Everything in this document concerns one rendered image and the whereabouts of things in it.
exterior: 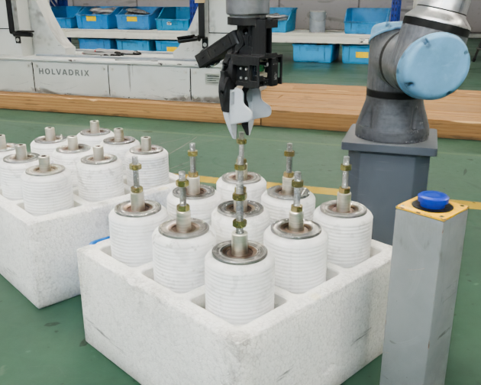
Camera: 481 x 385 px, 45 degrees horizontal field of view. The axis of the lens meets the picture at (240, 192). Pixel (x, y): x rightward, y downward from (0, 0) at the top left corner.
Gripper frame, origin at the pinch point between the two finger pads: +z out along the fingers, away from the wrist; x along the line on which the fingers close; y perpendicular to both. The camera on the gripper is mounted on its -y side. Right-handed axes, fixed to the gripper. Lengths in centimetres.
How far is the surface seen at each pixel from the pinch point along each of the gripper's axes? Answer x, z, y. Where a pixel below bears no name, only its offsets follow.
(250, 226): -15.5, 10.6, 15.0
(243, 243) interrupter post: -26.7, 7.5, 22.4
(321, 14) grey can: 387, -7, -217
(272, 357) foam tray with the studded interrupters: -28.5, 21.4, 28.8
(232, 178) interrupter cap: -1.0, 9.4, -0.6
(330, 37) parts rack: 378, 12, -201
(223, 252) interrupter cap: -27.8, 9.2, 19.9
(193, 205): -15.1, 10.1, 2.5
